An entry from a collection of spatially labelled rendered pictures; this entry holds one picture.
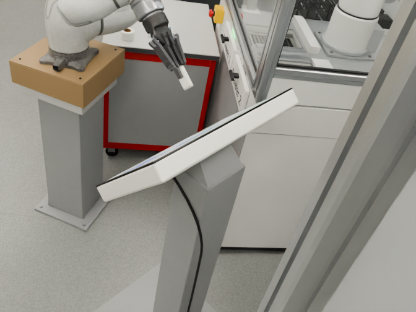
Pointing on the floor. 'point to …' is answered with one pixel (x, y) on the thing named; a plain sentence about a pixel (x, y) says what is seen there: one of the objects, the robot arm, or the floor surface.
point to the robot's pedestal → (72, 158)
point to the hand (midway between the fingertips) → (183, 77)
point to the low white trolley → (161, 84)
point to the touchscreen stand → (184, 249)
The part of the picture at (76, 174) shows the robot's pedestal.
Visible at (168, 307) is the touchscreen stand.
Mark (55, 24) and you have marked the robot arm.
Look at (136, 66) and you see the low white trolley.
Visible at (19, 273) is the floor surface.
